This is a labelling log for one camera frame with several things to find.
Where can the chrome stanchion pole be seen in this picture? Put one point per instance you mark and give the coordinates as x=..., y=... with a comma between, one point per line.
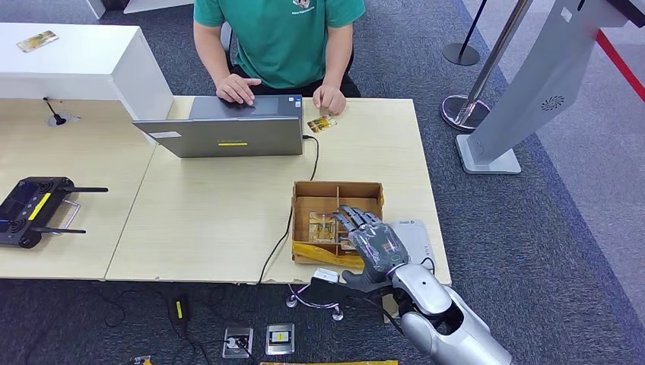
x=499, y=45

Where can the grey office chair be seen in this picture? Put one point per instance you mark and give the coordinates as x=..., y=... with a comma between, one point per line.
x=225, y=45

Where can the chrome chair base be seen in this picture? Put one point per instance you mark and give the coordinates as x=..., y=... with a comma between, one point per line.
x=336, y=315

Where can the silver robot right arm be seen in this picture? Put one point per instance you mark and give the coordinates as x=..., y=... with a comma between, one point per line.
x=453, y=332

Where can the floor socket with plug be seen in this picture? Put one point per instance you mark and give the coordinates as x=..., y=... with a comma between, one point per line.
x=238, y=343

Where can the desk leg panel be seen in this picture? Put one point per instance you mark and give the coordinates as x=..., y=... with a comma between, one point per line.
x=387, y=315

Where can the grey laptop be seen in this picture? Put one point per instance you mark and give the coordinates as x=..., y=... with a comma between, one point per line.
x=227, y=133

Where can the person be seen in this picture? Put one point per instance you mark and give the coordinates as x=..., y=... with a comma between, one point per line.
x=282, y=45

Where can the person's hand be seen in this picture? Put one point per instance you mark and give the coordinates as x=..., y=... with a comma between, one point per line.
x=234, y=90
x=330, y=98

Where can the white counter block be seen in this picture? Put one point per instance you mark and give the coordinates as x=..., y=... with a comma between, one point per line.
x=75, y=65

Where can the small black desk microphone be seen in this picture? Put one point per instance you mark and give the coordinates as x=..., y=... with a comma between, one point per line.
x=59, y=121

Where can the black remote controller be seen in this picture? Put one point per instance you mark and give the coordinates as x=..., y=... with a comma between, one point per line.
x=30, y=206

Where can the person's left hand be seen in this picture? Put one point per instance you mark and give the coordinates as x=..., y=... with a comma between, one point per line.
x=330, y=98

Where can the person's left forearm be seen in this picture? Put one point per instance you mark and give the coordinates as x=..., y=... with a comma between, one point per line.
x=338, y=55

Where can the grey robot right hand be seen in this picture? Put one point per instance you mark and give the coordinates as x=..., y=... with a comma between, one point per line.
x=380, y=247

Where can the silver kiosk stand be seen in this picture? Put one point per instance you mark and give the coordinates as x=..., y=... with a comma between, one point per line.
x=544, y=75

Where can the yellow card on counter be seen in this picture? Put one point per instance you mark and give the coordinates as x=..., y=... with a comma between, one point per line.
x=37, y=42

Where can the person's right hand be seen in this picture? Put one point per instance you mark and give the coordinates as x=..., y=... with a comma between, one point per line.
x=234, y=90

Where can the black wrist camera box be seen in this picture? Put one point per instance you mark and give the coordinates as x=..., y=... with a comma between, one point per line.
x=332, y=289

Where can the yellow printed ID card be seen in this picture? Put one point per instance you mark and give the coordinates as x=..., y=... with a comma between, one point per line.
x=322, y=124

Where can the black stanchion post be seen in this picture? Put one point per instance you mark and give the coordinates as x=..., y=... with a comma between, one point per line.
x=460, y=54

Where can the brown divided card box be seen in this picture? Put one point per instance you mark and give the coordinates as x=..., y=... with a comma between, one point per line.
x=360, y=194

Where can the white cabinet base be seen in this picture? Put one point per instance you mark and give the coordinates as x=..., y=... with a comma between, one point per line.
x=156, y=4

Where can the red barrier belt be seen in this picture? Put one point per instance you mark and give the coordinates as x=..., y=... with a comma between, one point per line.
x=620, y=65

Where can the printed room key card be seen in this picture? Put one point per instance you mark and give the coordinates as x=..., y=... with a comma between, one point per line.
x=345, y=246

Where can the person's right forearm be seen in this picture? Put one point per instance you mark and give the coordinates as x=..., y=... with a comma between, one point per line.
x=214, y=55

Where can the yellow card in box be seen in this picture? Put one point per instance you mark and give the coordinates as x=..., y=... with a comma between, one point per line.
x=320, y=229

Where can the floor socket with yellow label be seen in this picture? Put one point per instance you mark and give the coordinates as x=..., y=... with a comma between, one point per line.
x=280, y=339

